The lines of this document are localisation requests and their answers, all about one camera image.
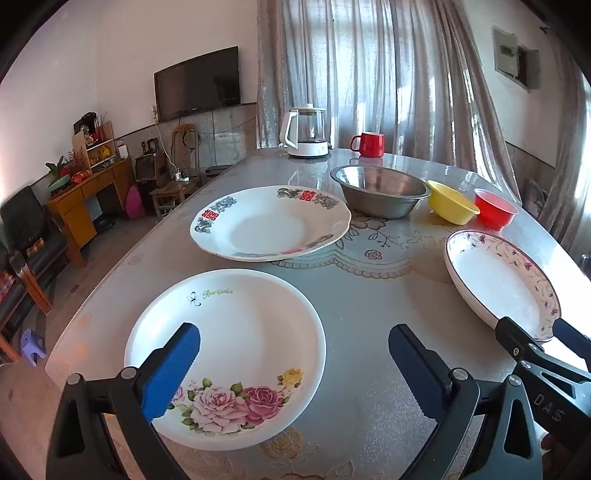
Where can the oval plate with small flowers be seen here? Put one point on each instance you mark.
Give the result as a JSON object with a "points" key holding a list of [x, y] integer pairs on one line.
{"points": [[494, 277]]}

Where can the red mug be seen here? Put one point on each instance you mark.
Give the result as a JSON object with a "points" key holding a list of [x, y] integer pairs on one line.
{"points": [[369, 145]]}

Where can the red plastic bowl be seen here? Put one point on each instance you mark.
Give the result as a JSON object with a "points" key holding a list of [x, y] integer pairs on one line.
{"points": [[496, 212]]}

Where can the wooden desktop shelf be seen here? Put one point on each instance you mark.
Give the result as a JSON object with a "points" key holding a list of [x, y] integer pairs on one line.
{"points": [[99, 138]]}

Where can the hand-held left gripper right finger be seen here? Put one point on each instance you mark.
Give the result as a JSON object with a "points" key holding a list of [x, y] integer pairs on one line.
{"points": [[415, 369]]}

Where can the white power strip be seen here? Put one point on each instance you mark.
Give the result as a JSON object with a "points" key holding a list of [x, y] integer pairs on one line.
{"points": [[182, 176]]}

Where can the orange wooden cabinet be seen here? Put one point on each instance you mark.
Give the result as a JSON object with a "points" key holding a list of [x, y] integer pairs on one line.
{"points": [[78, 207]]}

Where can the black cushioned armchair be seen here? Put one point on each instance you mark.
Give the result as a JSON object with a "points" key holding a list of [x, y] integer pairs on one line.
{"points": [[27, 217]]}

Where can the high-back wooden chair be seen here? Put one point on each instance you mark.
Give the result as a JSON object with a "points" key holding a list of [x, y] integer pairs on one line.
{"points": [[182, 138]]}

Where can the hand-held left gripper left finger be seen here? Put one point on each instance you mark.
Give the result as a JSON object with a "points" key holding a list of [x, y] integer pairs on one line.
{"points": [[173, 369]]}

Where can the narrow grey sheer curtain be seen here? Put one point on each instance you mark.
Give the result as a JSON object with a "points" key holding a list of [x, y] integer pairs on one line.
{"points": [[568, 184]]}

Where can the yellow plastic bowl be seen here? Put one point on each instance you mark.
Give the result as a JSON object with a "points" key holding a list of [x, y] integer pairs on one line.
{"points": [[455, 205]]}

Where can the small old television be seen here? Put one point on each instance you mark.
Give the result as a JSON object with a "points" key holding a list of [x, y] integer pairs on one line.
{"points": [[145, 168]]}

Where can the white glass electric kettle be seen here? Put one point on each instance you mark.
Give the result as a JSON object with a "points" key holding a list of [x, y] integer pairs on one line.
{"points": [[307, 148]]}

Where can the wide grey sheer curtain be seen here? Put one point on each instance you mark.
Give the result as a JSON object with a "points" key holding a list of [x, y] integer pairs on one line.
{"points": [[369, 69]]}

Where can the small white box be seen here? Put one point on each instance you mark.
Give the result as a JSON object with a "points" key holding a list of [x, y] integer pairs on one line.
{"points": [[122, 150]]}

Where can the low wooden chair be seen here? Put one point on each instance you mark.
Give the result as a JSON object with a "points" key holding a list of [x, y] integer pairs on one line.
{"points": [[168, 191]]}

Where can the wall electrical box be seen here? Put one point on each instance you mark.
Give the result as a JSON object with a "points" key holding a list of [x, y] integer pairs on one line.
{"points": [[505, 53]]}

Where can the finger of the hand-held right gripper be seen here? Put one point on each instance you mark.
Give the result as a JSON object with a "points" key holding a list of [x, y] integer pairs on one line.
{"points": [[517, 339], [575, 344]]}

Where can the black set-top box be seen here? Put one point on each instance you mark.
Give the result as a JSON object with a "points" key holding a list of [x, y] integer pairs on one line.
{"points": [[217, 171]]}

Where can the pink bag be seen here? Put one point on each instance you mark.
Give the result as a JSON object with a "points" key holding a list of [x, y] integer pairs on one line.
{"points": [[135, 203]]}

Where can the stainless steel bowl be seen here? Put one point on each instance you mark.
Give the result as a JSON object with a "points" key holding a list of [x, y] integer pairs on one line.
{"points": [[378, 203]]}

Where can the purple plastic stool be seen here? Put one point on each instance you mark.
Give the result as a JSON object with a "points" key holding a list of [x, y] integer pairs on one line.
{"points": [[32, 346]]}

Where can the potted plant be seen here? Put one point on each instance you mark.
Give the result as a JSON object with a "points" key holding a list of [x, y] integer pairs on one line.
{"points": [[57, 168]]}

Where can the white plate with red characters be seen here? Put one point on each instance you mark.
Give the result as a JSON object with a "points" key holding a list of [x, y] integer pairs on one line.
{"points": [[268, 226]]}

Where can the white plate with pink roses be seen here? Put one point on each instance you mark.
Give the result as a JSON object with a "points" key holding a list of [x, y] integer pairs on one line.
{"points": [[240, 332]]}

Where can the black flat television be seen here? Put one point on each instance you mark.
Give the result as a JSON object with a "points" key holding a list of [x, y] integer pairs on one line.
{"points": [[198, 85]]}

